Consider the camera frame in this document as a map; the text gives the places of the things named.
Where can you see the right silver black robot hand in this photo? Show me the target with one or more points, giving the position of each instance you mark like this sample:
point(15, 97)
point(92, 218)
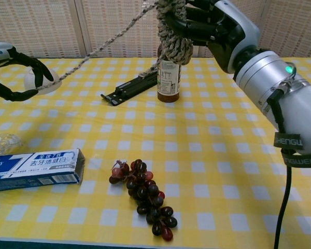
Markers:
point(235, 31)

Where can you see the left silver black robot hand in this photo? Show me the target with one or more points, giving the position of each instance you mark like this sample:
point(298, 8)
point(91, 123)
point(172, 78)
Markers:
point(28, 62)

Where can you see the yellow white checkered tablecloth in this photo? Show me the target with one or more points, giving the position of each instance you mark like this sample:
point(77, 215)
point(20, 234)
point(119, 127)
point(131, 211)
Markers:
point(210, 168)

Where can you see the white upturned bowl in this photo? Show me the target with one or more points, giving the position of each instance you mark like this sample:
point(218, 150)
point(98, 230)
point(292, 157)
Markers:
point(29, 80)

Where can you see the clear plastic packaging piece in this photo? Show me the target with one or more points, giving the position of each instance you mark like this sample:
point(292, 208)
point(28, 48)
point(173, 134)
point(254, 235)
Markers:
point(7, 141)

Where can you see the brown bottle black cap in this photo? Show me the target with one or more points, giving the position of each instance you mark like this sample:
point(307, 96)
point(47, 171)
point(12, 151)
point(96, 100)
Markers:
point(168, 88)

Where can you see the black folding metal stand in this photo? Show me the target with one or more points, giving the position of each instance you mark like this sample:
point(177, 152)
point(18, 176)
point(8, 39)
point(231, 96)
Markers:
point(129, 88)

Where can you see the blue white toothpaste box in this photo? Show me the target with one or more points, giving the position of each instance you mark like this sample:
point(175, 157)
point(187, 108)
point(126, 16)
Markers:
point(41, 166)

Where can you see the dark red grape bunch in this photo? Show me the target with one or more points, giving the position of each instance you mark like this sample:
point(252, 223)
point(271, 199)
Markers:
point(145, 189)

